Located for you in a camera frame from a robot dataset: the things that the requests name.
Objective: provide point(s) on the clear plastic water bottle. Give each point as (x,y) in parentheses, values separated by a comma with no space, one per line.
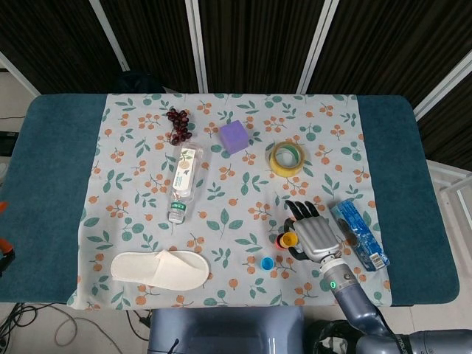
(184,173)

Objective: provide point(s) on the floral print tablecloth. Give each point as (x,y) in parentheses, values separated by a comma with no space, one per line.
(228,184)

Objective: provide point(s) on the orange black clamp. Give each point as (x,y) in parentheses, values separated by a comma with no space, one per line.
(5,254)

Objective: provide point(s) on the blue biscuit package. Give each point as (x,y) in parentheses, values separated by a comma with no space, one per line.
(365,236)

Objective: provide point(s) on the dark red grape bunch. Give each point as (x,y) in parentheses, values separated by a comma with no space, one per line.
(178,119)

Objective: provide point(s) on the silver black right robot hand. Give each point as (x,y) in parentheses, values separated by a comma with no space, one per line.
(319,237)

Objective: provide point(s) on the yellow packing tape roll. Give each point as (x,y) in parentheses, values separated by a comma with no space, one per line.
(280,167)

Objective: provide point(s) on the white metal rack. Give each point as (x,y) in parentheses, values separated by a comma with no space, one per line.
(450,184)

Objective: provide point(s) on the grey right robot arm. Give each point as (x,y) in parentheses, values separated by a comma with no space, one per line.
(350,298)

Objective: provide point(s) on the white screen frame post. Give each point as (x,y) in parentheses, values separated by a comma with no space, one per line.
(442,88)
(18,72)
(317,44)
(110,37)
(197,44)

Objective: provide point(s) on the blue-grey robot torso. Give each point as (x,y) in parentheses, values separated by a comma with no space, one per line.
(221,328)

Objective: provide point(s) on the teal table cover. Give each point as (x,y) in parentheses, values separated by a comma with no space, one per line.
(48,184)

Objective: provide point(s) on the yellow plastic cup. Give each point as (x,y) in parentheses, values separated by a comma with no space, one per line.
(287,239)

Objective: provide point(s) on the light blue plastic cup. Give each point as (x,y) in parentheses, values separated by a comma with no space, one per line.
(267,263)

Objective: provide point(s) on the white cloth slipper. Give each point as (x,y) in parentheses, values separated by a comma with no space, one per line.
(158,271)

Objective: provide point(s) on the black plastic bag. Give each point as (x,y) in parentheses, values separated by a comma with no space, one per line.
(332,335)

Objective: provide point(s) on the purple foam cube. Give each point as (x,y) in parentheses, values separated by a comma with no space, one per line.
(234,138)

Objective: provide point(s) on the dark padded chair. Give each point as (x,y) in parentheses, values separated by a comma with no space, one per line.
(136,83)

